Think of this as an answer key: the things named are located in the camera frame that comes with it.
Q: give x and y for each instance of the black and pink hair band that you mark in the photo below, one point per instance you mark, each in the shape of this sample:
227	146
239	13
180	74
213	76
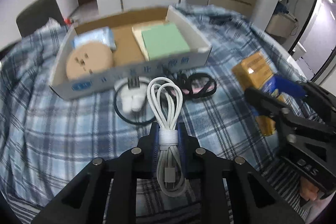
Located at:
202	85

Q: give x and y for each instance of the white cardboard box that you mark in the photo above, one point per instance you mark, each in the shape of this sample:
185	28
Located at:
123	43

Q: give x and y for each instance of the red bag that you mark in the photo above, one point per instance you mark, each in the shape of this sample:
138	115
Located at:
68	21

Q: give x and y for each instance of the white charger plug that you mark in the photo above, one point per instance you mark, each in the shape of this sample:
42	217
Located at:
134	103

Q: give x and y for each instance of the beige round perforated pad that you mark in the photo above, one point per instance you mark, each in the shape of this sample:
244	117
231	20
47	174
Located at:
97	60

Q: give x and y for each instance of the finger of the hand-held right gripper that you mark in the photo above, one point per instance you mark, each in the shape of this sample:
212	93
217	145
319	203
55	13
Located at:
288	86
265	100

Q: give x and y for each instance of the green notebook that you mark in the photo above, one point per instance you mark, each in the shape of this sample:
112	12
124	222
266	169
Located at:
165	41

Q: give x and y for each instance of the blue plaid blanket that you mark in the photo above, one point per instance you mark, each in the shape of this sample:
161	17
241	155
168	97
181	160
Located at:
65	140

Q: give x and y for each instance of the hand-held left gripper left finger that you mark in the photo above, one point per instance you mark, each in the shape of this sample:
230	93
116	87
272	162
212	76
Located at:
155	140

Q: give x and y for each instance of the light blue soft pack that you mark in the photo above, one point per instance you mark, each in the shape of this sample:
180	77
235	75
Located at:
99	36

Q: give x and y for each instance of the orange and blue snack packet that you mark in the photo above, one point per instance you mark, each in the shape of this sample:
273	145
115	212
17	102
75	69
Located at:
257	71

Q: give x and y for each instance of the dark grey chair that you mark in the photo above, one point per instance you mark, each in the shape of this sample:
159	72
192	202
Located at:
39	16

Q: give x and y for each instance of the person's right hand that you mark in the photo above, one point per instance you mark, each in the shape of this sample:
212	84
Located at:
309	190

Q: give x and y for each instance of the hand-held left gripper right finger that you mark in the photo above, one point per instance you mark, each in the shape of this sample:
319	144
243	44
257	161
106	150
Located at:
183	150

